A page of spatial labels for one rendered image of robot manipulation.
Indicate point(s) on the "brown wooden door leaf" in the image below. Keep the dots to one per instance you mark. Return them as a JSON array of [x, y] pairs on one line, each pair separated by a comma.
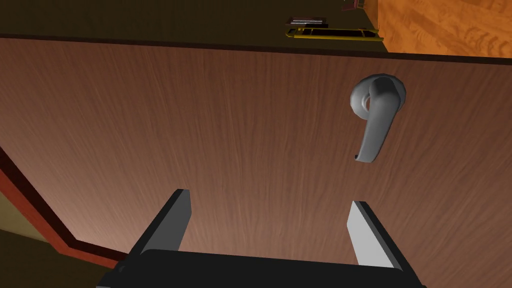
[[240, 144]]

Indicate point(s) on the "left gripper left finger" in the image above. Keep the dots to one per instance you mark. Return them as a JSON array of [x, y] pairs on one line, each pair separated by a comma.
[[166, 228]]

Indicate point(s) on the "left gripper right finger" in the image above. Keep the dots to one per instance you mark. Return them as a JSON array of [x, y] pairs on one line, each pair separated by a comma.
[[370, 240]]

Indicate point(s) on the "yellow framed black shelf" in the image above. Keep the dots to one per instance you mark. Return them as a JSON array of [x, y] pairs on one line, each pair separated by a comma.
[[332, 31]]

